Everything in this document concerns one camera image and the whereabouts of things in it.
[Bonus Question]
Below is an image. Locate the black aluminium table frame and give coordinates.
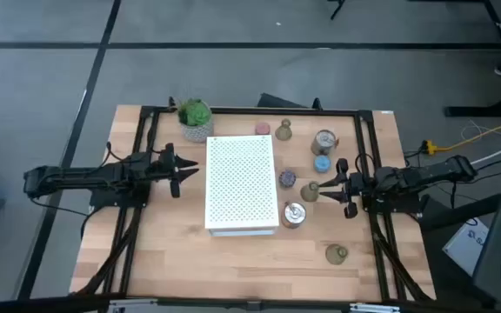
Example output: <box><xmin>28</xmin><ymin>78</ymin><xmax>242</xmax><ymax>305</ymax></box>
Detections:
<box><xmin>70</xmin><ymin>96</ymin><xmax>438</xmax><ymax>305</ymax></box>

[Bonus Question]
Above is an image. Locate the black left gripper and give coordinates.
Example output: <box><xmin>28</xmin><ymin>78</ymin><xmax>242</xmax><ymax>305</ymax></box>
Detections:
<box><xmin>149</xmin><ymin>143</ymin><xmax>201</xmax><ymax>199</ymax></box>

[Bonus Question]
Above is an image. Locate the green ribbed glass candle holder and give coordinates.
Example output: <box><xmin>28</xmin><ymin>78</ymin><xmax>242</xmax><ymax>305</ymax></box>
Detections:
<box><xmin>299</xmin><ymin>181</ymin><xmax>321</xmax><ymax>203</ymax></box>
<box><xmin>274</xmin><ymin>117</ymin><xmax>294</xmax><ymax>142</ymax></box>
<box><xmin>324</xmin><ymin>243</ymin><xmax>350</xmax><ymax>266</ymax></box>

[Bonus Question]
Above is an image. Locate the black looped gripper cable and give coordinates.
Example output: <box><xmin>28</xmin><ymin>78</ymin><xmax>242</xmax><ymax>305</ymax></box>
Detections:
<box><xmin>354</xmin><ymin>152</ymin><xmax>376</xmax><ymax>175</ymax></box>

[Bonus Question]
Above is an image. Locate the yellow extension cable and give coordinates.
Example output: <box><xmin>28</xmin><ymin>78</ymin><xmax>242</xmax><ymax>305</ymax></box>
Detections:
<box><xmin>422</xmin><ymin>111</ymin><xmax>501</xmax><ymax>157</ymax></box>

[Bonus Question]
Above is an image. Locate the silver tin candle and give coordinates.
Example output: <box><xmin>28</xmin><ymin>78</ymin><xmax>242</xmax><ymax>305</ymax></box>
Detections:
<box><xmin>310</xmin><ymin>129</ymin><xmax>340</xmax><ymax>157</ymax></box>
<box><xmin>281</xmin><ymin>200</ymin><xmax>308</xmax><ymax>230</ymax></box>

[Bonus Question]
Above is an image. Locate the black desk foot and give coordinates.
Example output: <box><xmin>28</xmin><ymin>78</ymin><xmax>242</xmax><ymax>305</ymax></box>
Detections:
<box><xmin>444</xmin><ymin>82</ymin><xmax>501</xmax><ymax>117</ymax></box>

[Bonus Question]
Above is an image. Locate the silver metal bracket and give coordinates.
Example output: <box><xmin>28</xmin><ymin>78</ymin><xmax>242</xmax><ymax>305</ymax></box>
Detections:
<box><xmin>349</xmin><ymin>303</ymin><xmax>402</xmax><ymax>313</ymax></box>
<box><xmin>106</xmin><ymin>298</ymin><xmax>159</xmax><ymax>313</ymax></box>

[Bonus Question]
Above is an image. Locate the black metal bar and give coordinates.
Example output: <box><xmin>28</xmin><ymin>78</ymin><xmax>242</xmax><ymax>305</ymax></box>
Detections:
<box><xmin>419</xmin><ymin>186</ymin><xmax>501</xmax><ymax>231</ymax></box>

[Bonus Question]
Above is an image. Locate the small blue patterned candle holder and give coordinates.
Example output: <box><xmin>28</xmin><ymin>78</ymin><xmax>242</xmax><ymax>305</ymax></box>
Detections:
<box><xmin>313</xmin><ymin>155</ymin><xmax>332</xmax><ymax>174</ymax></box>

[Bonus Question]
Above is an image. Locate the white perforated metal shelf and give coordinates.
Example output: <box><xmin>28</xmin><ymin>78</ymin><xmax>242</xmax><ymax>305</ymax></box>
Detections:
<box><xmin>204</xmin><ymin>134</ymin><xmax>280</xmax><ymax>237</ymax></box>

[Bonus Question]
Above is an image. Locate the white printed booklet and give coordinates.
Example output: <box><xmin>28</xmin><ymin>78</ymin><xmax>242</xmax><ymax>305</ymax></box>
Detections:
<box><xmin>441</xmin><ymin>216</ymin><xmax>491</xmax><ymax>277</ymax></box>

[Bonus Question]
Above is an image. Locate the small purple patterned candle holder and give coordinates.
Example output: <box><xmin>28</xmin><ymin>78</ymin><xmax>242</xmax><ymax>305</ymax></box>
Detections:
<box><xmin>278</xmin><ymin>169</ymin><xmax>297</xmax><ymax>189</ymax></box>

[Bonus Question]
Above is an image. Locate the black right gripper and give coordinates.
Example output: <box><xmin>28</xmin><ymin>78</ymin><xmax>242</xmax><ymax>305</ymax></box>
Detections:
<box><xmin>318</xmin><ymin>158</ymin><xmax>376</xmax><ymax>219</ymax></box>

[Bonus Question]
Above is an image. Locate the black wedge-shaped mount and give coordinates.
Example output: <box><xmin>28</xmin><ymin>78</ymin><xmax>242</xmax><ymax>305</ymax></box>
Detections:
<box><xmin>257</xmin><ymin>92</ymin><xmax>311</xmax><ymax>109</ymax></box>

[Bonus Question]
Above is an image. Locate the black tripod leg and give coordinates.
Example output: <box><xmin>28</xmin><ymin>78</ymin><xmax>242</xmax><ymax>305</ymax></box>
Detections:
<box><xmin>327</xmin><ymin>0</ymin><xmax>348</xmax><ymax>21</ymax></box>

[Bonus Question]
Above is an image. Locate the succulent in triangle-patterned pot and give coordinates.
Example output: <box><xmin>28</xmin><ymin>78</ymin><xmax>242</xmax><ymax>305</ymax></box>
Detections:
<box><xmin>177</xmin><ymin>97</ymin><xmax>215</xmax><ymax>143</ymax></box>

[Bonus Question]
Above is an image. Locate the black horizontal beam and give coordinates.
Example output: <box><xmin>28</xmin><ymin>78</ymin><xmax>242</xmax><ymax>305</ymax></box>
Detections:
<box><xmin>0</xmin><ymin>293</ymin><xmax>501</xmax><ymax>313</ymax></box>

